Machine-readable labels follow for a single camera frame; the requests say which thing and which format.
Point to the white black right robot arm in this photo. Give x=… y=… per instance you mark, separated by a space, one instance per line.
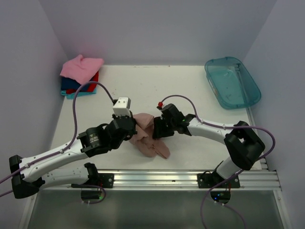
x=242 y=143

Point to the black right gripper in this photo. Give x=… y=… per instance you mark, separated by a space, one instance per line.
x=158 y=131

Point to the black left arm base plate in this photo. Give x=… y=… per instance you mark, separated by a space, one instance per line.
x=103 y=180

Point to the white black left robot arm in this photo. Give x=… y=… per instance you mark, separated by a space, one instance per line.
x=30 y=175

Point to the aluminium mounting rail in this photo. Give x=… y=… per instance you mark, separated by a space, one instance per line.
x=156 y=179

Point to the folded teal t-shirt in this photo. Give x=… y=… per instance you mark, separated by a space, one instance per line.
x=72 y=95

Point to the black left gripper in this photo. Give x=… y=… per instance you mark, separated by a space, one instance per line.
x=133 y=130

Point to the teal plastic bin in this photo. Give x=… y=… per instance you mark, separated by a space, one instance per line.
x=231 y=83

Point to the dusty pink printed t-shirt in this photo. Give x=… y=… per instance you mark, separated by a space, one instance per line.
x=144 y=141

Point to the folded pink t-shirt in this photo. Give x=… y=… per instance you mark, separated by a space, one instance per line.
x=81 y=69

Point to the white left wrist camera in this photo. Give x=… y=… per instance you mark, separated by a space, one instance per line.
x=121 y=107

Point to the folded navy blue t-shirt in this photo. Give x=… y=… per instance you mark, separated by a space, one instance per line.
x=72 y=85

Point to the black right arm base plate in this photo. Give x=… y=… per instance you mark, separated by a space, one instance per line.
x=209 y=179

